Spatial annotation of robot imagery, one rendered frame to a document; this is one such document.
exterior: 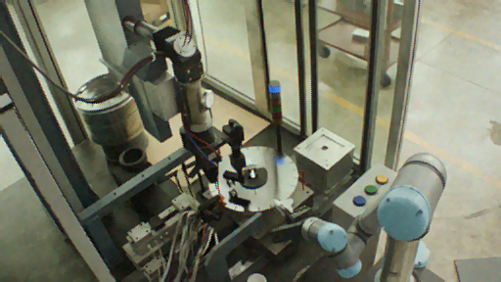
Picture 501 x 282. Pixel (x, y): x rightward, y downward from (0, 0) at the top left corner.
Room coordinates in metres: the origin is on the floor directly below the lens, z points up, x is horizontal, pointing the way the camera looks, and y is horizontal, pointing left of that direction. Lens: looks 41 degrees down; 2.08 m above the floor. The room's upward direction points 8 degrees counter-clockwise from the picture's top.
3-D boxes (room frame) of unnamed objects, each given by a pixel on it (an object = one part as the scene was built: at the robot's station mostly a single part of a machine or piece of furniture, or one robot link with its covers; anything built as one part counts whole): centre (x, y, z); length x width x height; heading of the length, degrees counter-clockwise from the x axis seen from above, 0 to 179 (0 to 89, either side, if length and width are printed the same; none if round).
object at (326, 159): (1.25, -0.30, 0.82); 0.18 x 0.18 x 0.15; 37
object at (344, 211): (1.01, -0.41, 0.82); 0.28 x 0.11 x 0.15; 127
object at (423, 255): (0.66, -0.44, 0.91); 0.13 x 0.12 x 0.14; 139
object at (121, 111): (1.61, 0.61, 0.93); 0.31 x 0.31 x 0.36
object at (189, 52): (1.11, 0.22, 1.45); 0.35 x 0.07 x 0.28; 37
